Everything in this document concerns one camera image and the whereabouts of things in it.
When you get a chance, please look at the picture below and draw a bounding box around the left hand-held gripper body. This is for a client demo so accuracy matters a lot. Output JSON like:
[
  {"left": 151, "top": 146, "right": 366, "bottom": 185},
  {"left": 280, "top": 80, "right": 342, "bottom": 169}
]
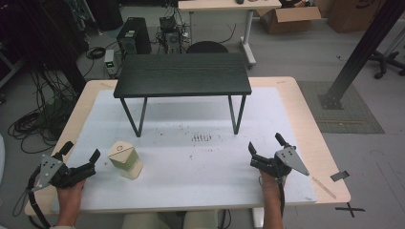
[{"left": 31, "top": 153, "right": 96, "bottom": 192}]

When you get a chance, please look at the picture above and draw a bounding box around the coiled black cable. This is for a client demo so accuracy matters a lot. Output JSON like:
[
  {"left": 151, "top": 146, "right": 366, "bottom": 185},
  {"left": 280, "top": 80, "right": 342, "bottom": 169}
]
[{"left": 86, "top": 46, "right": 107, "bottom": 60}]

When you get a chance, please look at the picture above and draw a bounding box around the grey floor mat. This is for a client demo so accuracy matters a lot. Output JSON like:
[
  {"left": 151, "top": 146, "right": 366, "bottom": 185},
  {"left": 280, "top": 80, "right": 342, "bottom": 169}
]
[{"left": 297, "top": 80, "right": 386, "bottom": 135}]

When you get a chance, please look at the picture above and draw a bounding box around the closed cardboard box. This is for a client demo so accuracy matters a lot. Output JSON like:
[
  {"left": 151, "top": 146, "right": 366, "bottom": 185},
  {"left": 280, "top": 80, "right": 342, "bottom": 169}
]
[{"left": 327, "top": 0, "right": 385, "bottom": 34}]

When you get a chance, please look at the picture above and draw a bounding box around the dark curtain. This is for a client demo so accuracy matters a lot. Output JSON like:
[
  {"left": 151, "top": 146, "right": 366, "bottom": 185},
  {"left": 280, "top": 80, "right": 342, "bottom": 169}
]
[{"left": 0, "top": 0, "right": 89, "bottom": 94}]

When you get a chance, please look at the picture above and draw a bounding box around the person's right hand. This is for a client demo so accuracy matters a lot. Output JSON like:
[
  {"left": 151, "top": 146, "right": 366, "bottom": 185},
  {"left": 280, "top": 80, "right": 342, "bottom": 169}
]
[{"left": 259, "top": 170, "right": 287, "bottom": 198}]

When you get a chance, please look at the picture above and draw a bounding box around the left hand-held gripper cable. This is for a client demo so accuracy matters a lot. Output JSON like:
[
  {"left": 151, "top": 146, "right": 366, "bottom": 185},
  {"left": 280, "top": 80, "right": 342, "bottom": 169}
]
[{"left": 12, "top": 168, "right": 52, "bottom": 229}]

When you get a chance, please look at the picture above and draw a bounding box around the white desk with wooden top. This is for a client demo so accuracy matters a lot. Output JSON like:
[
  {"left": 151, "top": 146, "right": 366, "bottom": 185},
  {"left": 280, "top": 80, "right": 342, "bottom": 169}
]
[{"left": 177, "top": 0, "right": 283, "bottom": 69}]

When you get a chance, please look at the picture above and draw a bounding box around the person's left hand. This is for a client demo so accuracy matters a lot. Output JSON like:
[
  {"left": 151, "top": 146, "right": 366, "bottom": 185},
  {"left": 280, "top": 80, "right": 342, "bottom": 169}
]
[{"left": 56, "top": 179, "right": 87, "bottom": 208}]

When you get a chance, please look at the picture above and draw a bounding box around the black computer tower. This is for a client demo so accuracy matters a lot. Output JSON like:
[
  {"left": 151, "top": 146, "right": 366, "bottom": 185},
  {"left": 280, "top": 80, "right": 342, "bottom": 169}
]
[{"left": 116, "top": 16, "right": 153, "bottom": 57}]

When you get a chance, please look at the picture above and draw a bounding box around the small white power supply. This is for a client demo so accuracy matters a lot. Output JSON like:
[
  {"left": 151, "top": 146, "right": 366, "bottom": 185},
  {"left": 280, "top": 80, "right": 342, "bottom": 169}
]
[{"left": 103, "top": 49, "right": 120, "bottom": 77}]

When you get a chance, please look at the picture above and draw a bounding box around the right hand-held gripper cable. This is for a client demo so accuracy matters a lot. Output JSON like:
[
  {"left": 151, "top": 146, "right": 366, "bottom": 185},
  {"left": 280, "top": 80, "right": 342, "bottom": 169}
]
[{"left": 276, "top": 177, "right": 287, "bottom": 218}]

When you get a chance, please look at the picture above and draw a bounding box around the open cardboard box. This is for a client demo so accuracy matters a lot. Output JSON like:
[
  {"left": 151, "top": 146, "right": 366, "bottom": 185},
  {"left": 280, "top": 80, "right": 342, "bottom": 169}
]
[{"left": 259, "top": 6, "right": 323, "bottom": 35}]

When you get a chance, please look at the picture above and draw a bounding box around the beige and green container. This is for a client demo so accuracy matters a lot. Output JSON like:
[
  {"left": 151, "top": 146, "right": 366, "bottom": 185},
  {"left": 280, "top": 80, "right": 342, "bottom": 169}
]
[{"left": 107, "top": 140, "right": 144, "bottom": 180}]

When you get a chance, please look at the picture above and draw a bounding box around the small black table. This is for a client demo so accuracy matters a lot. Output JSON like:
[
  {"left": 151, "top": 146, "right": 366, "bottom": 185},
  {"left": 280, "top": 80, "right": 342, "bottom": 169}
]
[{"left": 113, "top": 52, "right": 252, "bottom": 138}]

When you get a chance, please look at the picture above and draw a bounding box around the open computer case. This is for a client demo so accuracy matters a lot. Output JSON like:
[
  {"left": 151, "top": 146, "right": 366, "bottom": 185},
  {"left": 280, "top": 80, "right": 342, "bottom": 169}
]
[{"left": 158, "top": 14, "right": 186, "bottom": 53}]

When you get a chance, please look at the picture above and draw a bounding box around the bundle of black floor cables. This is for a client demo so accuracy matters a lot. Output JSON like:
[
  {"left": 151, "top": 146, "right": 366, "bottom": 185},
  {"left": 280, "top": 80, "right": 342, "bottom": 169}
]
[{"left": 7, "top": 65, "right": 79, "bottom": 156}]

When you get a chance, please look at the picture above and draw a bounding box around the black office chair base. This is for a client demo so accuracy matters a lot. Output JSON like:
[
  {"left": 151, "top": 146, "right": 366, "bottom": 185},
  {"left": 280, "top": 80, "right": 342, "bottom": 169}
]
[{"left": 368, "top": 50, "right": 405, "bottom": 80}]

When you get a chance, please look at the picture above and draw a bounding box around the hand-held gripper cable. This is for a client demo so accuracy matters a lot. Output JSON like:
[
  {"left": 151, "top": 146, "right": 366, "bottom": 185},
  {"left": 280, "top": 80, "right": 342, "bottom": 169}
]
[
  {"left": 276, "top": 177, "right": 287, "bottom": 218},
  {"left": 12, "top": 168, "right": 52, "bottom": 229}
]

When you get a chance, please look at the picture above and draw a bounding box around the white table mat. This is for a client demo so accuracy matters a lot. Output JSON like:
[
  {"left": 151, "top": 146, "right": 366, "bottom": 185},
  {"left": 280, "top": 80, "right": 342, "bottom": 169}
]
[{"left": 51, "top": 87, "right": 318, "bottom": 214}]

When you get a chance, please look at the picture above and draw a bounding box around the black metal beam stand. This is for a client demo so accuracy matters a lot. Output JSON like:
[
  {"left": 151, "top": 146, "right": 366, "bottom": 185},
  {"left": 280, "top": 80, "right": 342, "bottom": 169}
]
[{"left": 317, "top": 0, "right": 405, "bottom": 111}]

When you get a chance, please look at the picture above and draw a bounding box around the black round stool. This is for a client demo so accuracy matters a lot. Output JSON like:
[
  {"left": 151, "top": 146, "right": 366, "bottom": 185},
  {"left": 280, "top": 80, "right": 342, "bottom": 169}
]
[{"left": 185, "top": 40, "right": 229, "bottom": 54}]

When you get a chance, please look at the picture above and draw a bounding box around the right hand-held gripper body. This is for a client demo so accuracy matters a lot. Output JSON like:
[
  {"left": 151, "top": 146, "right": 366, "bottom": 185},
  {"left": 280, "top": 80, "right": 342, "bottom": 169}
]
[{"left": 249, "top": 145, "right": 310, "bottom": 177}]

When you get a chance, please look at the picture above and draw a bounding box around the black tape strip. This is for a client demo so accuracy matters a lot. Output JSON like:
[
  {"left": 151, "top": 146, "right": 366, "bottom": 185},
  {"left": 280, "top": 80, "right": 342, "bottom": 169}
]
[{"left": 330, "top": 170, "right": 351, "bottom": 183}]

